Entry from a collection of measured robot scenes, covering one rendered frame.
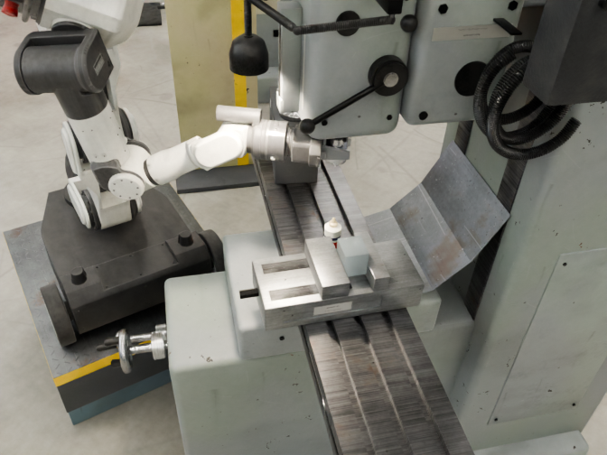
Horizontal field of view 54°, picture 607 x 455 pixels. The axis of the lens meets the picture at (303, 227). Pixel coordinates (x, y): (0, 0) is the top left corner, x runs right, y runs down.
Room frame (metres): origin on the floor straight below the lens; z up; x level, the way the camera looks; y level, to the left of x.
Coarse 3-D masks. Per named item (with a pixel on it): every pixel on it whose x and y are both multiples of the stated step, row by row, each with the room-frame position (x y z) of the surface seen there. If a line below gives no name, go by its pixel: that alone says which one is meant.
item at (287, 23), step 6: (252, 0) 0.99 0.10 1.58; (258, 0) 0.98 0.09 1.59; (258, 6) 0.97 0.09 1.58; (264, 6) 0.96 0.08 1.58; (270, 6) 0.95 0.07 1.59; (264, 12) 0.96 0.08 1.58; (270, 12) 0.94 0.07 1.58; (276, 12) 0.93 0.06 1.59; (276, 18) 0.92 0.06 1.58; (282, 18) 0.91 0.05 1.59; (282, 24) 0.91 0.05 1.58; (288, 24) 0.89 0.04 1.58; (294, 24) 0.89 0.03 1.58
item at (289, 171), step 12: (276, 108) 1.42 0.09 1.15; (276, 120) 1.35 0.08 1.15; (288, 120) 1.35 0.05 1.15; (300, 120) 1.35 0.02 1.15; (288, 156) 1.33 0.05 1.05; (276, 168) 1.33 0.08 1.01; (288, 168) 1.33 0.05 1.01; (300, 168) 1.34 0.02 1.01; (312, 168) 1.34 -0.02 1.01; (276, 180) 1.33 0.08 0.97; (288, 180) 1.33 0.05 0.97; (300, 180) 1.34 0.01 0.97; (312, 180) 1.34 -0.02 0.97
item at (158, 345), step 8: (120, 336) 0.97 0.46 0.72; (128, 336) 1.01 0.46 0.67; (152, 336) 0.99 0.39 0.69; (160, 336) 0.99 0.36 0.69; (112, 344) 0.95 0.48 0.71; (120, 344) 0.95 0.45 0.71; (128, 344) 1.00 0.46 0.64; (144, 344) 0.98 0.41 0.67; (152, 344) 0.97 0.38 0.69; (160, 344) 0.97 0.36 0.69; (120, 352) 0.93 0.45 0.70; (128, 352) 0.96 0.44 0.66; (136, 352) 0.96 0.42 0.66; (144, 352) 0.97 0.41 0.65; (160, 352) 0.96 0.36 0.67; (112, 360) 0.96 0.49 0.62; (120, 360) 0.92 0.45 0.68; (128, 360) 0.92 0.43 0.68; (128, 368) 0.92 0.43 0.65
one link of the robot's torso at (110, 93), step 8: (112, 48) 1.46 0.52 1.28; (112, 56) 1.45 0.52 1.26; (120, 64) 1.46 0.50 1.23; (112, 72) 1.44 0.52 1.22; (112, 80) 1.44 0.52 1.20; (104, 88) 1.47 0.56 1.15; (112, 88) 1.43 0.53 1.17; (112, 96) 1.44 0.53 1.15; (112, 104) 1.45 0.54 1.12; (120, 112) 1.48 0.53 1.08; (120, 120) 1.44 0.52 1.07; (120, 128) 1.43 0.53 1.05; (128, 128) 1.46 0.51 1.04; (128, 136) 1.44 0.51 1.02; (80, 152) 1.38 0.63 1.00; (88, 160) 1.38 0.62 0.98
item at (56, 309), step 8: (40, 288) 1.25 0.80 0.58; (48, 288) 1.24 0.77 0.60; (56, 288) 1.24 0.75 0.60; (48, 296) 1.20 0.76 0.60; (56, 296) 1.20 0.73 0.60; (48, 304) 1.18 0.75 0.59; (56, 304) 1.18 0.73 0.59; (48, 312) 1.16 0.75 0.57; (56, 312) 1.16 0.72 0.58; (64, 312) 1.17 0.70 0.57; (56, 320) 1.14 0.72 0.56; (64, 320) 1.15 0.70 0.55; (56, 328) 1.13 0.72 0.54; (64, 328) 1.14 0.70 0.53; (72, 328) 1.15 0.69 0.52; (64, 336) 1.13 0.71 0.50; (72, 336) 1.14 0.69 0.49; (64, 344) 1.13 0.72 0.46
